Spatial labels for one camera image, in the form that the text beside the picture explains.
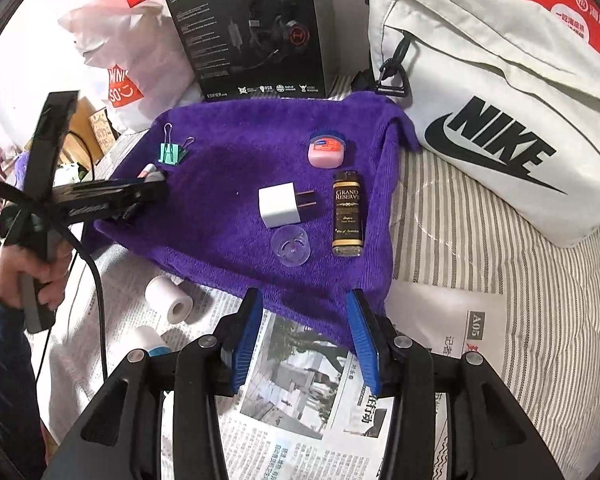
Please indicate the red cardboard carton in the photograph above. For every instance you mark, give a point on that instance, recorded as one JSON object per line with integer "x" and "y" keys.
{"x": 580, "y": 5}

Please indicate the small patterned wooden box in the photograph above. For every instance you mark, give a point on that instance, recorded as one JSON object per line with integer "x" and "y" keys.
{"x": 104, "y": 130}

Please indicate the white charger plug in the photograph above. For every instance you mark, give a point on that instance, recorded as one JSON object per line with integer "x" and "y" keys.
{"x": 280, "y": 205}

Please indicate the purple towel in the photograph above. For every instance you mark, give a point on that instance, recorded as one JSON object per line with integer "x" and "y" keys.
{"x": 230, "y": 160}

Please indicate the white bottle blue label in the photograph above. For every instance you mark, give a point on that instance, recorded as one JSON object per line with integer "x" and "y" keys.
{"x": 147, "y": 337}

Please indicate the newspaper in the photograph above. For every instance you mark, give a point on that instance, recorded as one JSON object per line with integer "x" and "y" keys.
{"x": 300, "y": 385}

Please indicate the pink lip balm tube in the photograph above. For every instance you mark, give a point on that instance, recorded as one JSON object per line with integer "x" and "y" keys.
{"x": 152, "y": 172}

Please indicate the white cylindrical container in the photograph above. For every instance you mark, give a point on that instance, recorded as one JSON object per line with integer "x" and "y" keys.
{"x": 165, "y": 297}

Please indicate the black headset box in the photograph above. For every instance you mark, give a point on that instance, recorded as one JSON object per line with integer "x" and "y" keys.
{"x": 250, "y": 35}

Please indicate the purple plush toy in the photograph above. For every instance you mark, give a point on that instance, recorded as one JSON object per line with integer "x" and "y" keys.
{"x": 19, "y": 170}

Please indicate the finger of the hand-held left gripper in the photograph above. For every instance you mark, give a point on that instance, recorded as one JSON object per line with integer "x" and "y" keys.
{"x": 150, "y": 194}

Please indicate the person's left forearm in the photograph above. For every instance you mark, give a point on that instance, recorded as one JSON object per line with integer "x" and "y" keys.
{"x": 5, "y": 370}

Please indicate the white bag black logo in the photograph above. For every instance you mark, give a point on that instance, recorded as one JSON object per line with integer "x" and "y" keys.
{"x": 480, "y": 60}

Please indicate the person's left hand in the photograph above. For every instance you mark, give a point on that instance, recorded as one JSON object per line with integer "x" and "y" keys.
{"x": 10, "y": 275}

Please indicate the clear plastic cap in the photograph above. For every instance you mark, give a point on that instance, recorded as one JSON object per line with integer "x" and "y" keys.
{"x": 290, "y": 247}

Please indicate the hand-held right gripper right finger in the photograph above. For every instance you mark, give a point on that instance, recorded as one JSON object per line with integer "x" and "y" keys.
{"x": 365, "y": 345}

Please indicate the white plastic shopping bag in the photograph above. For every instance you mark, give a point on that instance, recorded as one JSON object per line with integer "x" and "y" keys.
{"x": 145, "y": 50}

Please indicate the dark bottle gold label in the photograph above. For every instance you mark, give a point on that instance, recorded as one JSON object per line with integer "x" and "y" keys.
{"x": 348, "y": 215}

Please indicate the pink lip balm jar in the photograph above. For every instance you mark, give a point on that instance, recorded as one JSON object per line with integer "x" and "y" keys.
{"x": 326, "y": 152}

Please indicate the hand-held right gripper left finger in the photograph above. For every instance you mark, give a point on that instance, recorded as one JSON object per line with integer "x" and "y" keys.
{"x": 245, "y": 340}

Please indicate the green binder clip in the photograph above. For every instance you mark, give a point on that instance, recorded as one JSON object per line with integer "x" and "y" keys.
{"x": 170, "y": 155}

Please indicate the wooden furniture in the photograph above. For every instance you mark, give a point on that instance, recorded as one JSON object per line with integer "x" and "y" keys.
{"x": 80, "y": 120}

